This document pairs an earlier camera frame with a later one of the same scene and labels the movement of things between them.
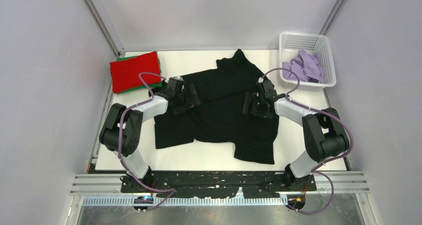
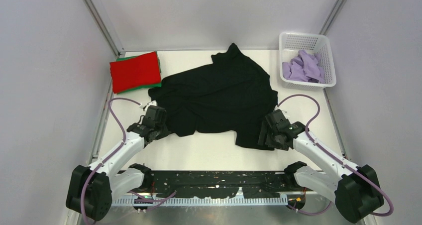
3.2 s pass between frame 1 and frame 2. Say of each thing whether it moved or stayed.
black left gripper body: moved
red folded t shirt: stayed
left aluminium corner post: stayed
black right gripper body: moved
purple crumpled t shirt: stayed
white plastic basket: stayed
